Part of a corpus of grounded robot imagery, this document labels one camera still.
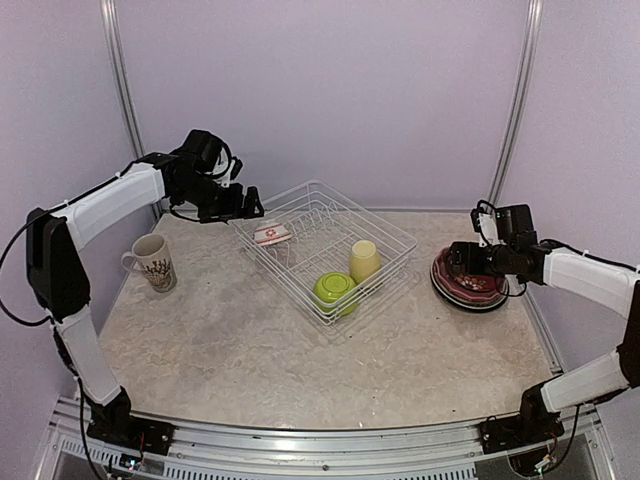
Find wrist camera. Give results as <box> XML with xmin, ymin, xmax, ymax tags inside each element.
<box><xmin>209</xmin><ymin>143</ymin><xmax>243</xmax><ymax>188</ymax></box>
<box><xmin>470</xmin><ymin>200</ymin><xmax>538</xmax><ymax>251</ymax></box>

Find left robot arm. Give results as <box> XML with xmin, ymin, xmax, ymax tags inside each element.
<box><xmin>26</xmin><ymin>151</ymin><xmax>264</xmax><ymax>445</ymax></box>

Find yellow mug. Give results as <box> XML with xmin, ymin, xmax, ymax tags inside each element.
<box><xmin>349</xmin><ymin>240</ymin><xmax>381</xmax><ymax>284</ymax></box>

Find lime green bowl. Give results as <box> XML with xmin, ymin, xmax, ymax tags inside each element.
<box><xmin>312</xmin><ymin>272</ymin><xmax>359</xmax><ymax>317</ymax></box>

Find dark brown plate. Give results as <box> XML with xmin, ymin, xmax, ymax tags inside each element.
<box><xmin>431</xmin><ymin>248</ymin><xmax>508</xmax><ymax>304</ymax></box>

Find black striped rim plate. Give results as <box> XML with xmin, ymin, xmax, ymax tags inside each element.
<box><xmin>430</xmin><ymin>264</ymin><xmax>509</xmax><ymax>315</ymax></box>

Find pink polka dot plate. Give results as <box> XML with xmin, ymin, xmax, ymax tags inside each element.
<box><xmin>430</xmin><ymin>270</ymin><xmax>506</xmax><ymax>307</ymax></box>

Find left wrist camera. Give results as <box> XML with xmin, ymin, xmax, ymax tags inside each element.
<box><xmin>209</xmin><ymin>143</ymin><xmax>243</xmax><ymax>188</ymax></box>

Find left aluminium frame post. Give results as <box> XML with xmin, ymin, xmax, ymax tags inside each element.
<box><xmin>98</xmin><ymin>0</ymin><xmax>164</xmax><ymax>221</ymax></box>

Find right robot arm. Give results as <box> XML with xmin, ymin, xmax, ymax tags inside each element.
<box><xmin>431</xmin><ymin>240</ymin><xmax>639</xmax><ymax>444</ymax></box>

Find front aluminium rail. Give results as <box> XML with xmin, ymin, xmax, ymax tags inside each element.
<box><xmin>32</xmin><ymin>394</ymin><xmax>616</xmax><ymax>480</ymax></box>

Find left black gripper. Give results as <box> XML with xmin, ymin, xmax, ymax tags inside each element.
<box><xmin>176</xmin><ymin>173</ymin><xmax>265</xmax><ymax>223</ymax></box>

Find white bowl red pattern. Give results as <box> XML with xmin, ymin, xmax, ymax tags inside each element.
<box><xmin>253</xmin><ymin>221</ymin><xmax>292</xmax><ymax>246</ymax></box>

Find white floral mug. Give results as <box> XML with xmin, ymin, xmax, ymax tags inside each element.
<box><xmin>121</xmin><ymin>233</ymin><xmax>177</xmax><ymax>293</ymax></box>

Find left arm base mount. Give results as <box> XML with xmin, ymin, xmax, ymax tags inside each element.
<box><xmin>87</xmin><ymin>416</ymin><xmax>175</xmax><ymax>456</ymax></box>

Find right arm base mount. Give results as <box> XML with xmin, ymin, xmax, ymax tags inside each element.
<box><xmin>478</xmin><ymin>414</ymin><xmax>565</xmax><ymax>454</ymax></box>

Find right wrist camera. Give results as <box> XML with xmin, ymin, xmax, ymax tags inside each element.
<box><xmin>470</xmin><ymin>200</ymin><xmax>538</xmax><ymax>251</ymax></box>

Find aluminium frame post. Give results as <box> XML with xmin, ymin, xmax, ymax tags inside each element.
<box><xmin>488</xmin><ymin>0</ymin><xmax>544</xmax><ymax>204</ymax></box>
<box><xmin>98</xmin><ymin>0</ymin><xmax>164</xmax><ymax>221</ymax></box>

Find right aluminium frame post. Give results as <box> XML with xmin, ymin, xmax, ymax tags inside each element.
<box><xmin>488</xmin><ymin>0</ymin><xmax>544</xmax><ymax>204</ymax></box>

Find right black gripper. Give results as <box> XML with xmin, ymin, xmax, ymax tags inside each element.
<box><xmin>443</xmin><ymin>241</ymin><xmax>516</xmax><ymax>276</ymax></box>

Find white wire dish rack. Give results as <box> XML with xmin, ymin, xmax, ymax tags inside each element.
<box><xmin>235</xmin><ymin>180</ymin><xmax>417</xmax><ymax>325</ymax></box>

